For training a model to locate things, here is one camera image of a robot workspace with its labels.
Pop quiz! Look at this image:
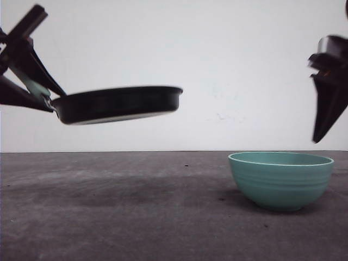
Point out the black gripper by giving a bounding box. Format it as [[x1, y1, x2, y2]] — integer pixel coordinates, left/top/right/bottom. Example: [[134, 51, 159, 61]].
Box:
[[1, 4, 66, 112], [309, 35, 347, 143]]

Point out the black frying pan teal handle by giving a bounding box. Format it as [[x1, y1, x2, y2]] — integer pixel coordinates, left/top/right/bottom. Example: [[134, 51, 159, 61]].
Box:
[[16, 85, 183, 125]]

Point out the teal ceramic bowl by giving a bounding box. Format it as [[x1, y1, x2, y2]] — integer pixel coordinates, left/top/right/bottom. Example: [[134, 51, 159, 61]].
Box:
[[228, 151, 334, 212]]

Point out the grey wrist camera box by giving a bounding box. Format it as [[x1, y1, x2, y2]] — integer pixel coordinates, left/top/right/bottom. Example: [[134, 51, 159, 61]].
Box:
[[318, 35, 331, 53]]

